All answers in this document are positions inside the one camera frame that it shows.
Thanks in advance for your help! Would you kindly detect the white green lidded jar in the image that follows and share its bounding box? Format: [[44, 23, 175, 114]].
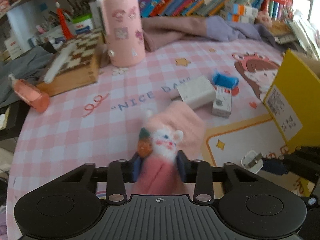
[[72, 14, 94, 35]]

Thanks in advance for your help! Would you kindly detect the pink sock with rabbit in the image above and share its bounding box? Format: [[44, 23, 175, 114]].
[[132, 100, 206, 196]]

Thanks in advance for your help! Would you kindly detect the white tube on chessboard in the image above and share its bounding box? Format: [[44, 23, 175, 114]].
[[43, 43, 77, 84]]

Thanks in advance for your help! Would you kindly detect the small white red box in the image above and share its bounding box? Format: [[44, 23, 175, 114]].
[[212, 86, 232, 118]]

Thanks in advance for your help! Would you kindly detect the yellow cardboard box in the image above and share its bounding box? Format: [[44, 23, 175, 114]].
[[263, 50, 320, 153]]

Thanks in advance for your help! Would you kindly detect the white plug charger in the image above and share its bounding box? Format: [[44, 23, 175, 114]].
[[240, 150, 264, 174]]

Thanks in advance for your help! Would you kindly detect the orange pink pump bottle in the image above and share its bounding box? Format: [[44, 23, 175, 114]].
[[8, 74, 50, 113]]

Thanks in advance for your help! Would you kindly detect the white power adapter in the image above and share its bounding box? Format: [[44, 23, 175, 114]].
[[171, 75, 216, 110]]

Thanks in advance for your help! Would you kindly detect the pink pig plush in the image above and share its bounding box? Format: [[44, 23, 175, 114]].
[[255, 10, 272, 28]]

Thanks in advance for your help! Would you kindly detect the white bookshelf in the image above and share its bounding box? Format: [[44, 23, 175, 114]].
[[6, 0, 98, 52]]

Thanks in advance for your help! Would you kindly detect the lower orange white box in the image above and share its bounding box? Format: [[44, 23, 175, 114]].
[[219, 10, 255, 24]]

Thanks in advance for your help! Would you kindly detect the upper orange white box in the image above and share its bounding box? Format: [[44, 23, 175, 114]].
[[224, 2, 259, 18]]

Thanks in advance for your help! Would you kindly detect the pink purple cloth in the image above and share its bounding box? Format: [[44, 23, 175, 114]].
[[142, 16, 281, 51]]

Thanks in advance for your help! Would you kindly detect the orange white box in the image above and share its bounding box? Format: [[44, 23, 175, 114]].
[[219, 10, 255, 24], [224, 2, 259, 18]]

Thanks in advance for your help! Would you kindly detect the pink checkered desk mat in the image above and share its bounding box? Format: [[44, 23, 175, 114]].
[[7, 40, 288, 239]]

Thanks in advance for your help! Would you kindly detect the wooden chess board box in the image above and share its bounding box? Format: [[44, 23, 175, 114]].
[[36, 28, 104, 97]]

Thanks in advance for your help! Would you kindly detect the pink cylindrical sticker container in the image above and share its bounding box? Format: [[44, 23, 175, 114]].
[[100, 0, 146, 67]]

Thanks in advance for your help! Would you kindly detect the red tassel ornament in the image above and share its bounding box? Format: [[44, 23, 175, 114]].
[[55, 2, 73, 40]]

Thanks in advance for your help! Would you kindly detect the grey cloth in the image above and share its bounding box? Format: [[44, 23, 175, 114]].
[[1, 46, 53, 108]]

